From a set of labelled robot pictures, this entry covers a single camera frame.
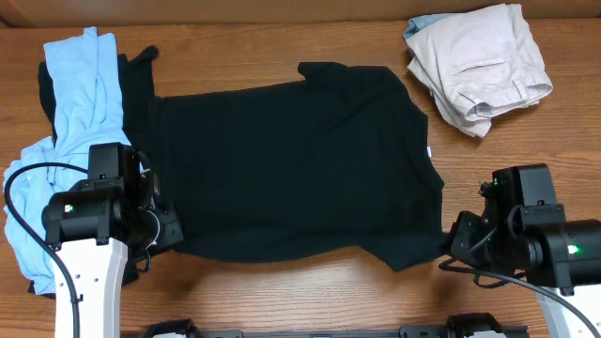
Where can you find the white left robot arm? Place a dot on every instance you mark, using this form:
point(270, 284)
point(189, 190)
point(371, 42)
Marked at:
point(100, 229)

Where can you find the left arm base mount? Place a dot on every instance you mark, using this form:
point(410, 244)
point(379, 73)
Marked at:
point(183, 328)

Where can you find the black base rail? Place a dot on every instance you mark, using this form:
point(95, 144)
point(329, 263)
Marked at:
point(403, 332)

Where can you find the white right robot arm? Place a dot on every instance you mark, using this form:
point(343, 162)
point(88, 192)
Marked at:
point(523, 238)

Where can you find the black t-shirt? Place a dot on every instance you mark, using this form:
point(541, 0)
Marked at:
point(286, 171)

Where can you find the light blue folded garment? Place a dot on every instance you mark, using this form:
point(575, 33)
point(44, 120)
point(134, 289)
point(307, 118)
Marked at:
point(418, 23)

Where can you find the black garment under blue one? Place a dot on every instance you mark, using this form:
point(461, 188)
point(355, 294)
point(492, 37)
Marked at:
point(136, 94)

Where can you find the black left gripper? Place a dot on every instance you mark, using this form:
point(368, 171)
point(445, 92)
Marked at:
point(173, 230)

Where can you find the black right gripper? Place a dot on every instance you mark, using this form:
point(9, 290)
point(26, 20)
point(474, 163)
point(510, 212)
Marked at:
point(461, 248)

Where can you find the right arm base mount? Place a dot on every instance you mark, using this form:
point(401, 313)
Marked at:
point(479, 325)

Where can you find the beige folded shorts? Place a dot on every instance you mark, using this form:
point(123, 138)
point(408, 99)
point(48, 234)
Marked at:
point(479, 65)

